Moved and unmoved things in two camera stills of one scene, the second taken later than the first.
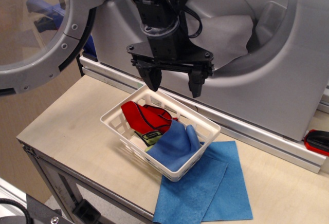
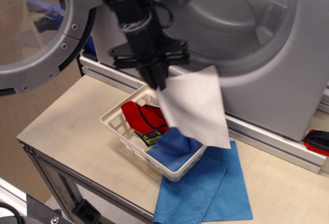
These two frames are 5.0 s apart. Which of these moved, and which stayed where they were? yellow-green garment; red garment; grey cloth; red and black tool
Moved: grey cloth
Stayed: red garment; yellow-green garment; red and black tool
